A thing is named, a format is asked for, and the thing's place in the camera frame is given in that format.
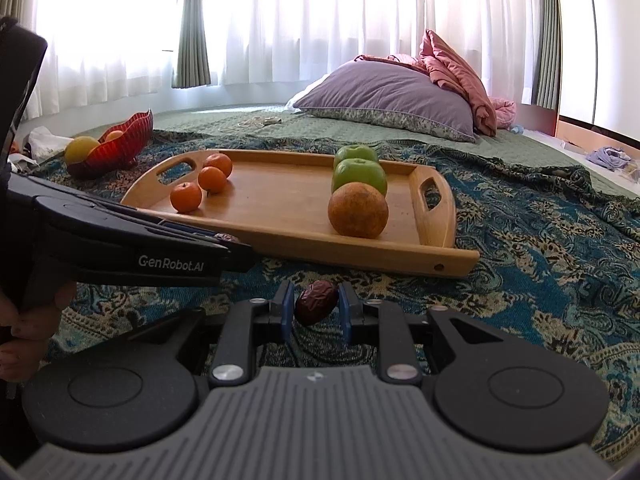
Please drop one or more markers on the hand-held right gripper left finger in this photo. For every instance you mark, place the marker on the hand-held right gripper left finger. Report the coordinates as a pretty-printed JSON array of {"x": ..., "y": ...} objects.
[{"x": 286, "y": 310}]

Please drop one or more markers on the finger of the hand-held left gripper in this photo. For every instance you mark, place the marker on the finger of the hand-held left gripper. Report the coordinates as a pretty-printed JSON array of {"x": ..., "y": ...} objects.
[
  {"x": 110, "y": 220},
  {"x": 165, "y": 262}
]

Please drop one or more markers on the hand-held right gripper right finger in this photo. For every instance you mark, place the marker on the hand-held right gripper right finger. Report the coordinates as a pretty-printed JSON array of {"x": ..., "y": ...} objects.
[{"x": 344, "y": 312}]

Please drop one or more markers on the small tangerine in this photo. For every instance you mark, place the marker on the small tangerine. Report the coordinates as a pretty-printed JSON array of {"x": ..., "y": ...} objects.
[
  {"x": 186, "y": 197},
  {"x": 212, "y": 179}
]

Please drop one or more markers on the large brownish orange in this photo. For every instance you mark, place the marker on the large brownish orange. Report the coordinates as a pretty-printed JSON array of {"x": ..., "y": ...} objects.
[{"x": 358, "y": 210}]

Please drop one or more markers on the wooden tray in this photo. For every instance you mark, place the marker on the wooden tray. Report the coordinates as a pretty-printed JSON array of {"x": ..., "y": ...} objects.
[{"x": 280, "y": 200}]

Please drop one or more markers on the medium orange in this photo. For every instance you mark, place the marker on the medium orange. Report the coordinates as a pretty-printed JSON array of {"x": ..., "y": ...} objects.
[{"x": 218, "y": 162}]

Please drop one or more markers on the green apple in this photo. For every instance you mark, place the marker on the green apple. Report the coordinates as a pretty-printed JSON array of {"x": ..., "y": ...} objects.
[
  {"x": 360, "y": 175},
  {"x": 356, "y": 152}
]

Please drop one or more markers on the person's left hand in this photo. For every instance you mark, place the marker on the person's left hand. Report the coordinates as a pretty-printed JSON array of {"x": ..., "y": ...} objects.
[{"x": 25, "y": 340}]

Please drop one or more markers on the white plastic bag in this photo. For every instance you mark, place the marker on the white plastic bag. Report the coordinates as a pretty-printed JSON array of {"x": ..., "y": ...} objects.
[{"x": 42, "y": 142}]

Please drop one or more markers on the yellow fruit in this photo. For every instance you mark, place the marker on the yellow fruit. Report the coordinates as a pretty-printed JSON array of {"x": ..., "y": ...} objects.
[{"x": 80, "y": 149}]

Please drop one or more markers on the red glass bowl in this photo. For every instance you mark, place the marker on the red glass bowl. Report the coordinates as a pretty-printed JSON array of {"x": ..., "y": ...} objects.
[{"x": 125, "y": 142}]

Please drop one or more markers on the orange in red bowl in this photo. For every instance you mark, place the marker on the orange in red bowl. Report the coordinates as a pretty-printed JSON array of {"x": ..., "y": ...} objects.
[{"x": 114, "y": 135}]

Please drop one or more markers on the green bedspread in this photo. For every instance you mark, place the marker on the green bedspread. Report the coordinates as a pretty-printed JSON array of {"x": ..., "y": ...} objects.
[{"x": 310, "y": 130}]

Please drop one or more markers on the blue paisley blanket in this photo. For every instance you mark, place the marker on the blue paisley blanket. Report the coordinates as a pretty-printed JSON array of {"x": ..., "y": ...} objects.
[{"x": 525, "y": 260}]

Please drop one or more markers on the purple pillow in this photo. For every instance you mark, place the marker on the purple pillow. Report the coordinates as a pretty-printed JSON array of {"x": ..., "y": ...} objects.
[{"x": 390, "y": 95}]

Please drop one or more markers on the pink quilt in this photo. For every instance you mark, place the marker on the pink quilt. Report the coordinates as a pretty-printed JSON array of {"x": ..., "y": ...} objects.
[{"x": 450, "y": 70}]

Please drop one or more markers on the white sheer curtain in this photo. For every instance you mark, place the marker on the white sheer curtain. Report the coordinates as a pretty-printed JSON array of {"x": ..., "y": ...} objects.
[{"x": 300, "y": 20}]

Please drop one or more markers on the light blue cloth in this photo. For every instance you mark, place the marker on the light blue cloth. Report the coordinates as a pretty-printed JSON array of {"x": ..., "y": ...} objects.
[{"x": 607, "y": 157}]

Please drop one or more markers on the white wardrobe door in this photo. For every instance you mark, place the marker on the white wardrobe door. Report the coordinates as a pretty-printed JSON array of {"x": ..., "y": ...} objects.
[{"x": 600, "y": 35}]

